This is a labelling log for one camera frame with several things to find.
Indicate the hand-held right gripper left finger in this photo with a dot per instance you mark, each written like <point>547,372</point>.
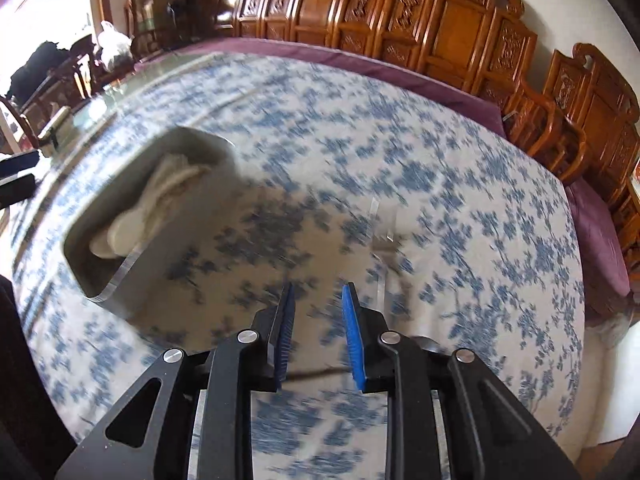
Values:
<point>284,330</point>

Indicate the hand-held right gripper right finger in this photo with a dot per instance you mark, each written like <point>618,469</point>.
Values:
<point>354,335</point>

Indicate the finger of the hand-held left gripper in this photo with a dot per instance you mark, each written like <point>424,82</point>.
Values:
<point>17,162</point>
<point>17,187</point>

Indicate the dark brown chopstick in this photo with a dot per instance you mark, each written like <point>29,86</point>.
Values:
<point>320,372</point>

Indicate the stainless steel fork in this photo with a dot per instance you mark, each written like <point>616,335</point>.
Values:
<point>382,245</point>

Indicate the grey utensil container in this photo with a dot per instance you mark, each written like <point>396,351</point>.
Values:
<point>165,265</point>

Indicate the white plastic fork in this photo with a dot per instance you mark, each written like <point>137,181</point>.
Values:
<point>177,175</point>

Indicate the black bag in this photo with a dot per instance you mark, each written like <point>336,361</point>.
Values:
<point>40,70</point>

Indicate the window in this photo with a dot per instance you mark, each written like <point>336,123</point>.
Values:
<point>45,15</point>

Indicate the white plastic bag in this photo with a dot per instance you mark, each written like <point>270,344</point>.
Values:
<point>114,45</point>

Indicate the blue floral tablecloth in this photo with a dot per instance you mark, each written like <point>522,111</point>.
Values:
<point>400,160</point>

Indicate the dark clothing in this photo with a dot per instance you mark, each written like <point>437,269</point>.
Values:
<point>20,385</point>

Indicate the cardboard box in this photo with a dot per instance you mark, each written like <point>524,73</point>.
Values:
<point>172,5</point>

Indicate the short purple seat cushion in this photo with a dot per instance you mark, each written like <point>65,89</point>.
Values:
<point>600,250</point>

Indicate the wooden dining chair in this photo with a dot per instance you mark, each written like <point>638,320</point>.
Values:
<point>545,130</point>

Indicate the long carved wooden sofa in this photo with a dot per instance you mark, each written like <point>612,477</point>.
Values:
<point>450,25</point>

